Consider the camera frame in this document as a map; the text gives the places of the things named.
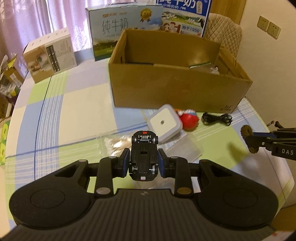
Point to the clutter of boxes at left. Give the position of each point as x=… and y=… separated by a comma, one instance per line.
x=11, y=83

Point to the beige wall socket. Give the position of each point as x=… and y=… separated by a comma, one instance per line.
x=273, y=30
x=263, y=23

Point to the beige wall socket left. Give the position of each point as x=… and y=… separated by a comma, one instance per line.
x=263, y=23

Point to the white and brown product box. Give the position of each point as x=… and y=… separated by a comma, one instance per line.
x=49, y=55

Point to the red round toy figure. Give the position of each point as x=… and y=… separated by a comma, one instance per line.
x=188, y=118

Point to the checkered tablecloth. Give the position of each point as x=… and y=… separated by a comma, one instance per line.
x=68, y=117

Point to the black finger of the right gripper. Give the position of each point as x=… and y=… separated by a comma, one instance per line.
x=280, y=144

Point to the bag of cotton swabs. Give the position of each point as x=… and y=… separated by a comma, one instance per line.
x=115, y=145

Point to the beige wall socket right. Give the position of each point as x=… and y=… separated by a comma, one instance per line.
x=273, y=30

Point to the beige quilted chair cover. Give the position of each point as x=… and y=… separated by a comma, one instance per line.
x=223, y=30

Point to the dark blue milk carton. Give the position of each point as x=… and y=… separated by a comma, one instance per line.
x=185, y=16

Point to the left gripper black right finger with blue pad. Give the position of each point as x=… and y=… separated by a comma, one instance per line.
x=182, y=171

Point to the black toy car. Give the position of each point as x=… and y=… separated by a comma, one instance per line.
x=143, y=160

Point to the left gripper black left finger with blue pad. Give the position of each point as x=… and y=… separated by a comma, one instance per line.
x=104, y=171

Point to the pink curtain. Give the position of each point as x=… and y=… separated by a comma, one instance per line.
x=24, y=21

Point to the light blue milk carton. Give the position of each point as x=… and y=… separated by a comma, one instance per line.
x=106, y=23

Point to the brown cardboard box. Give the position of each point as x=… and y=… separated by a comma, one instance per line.
x=151, y=68

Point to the white square night light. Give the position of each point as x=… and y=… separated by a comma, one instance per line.
x=165, y=123

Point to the clear plastic case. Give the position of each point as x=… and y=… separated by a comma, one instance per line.
x=184, y=145

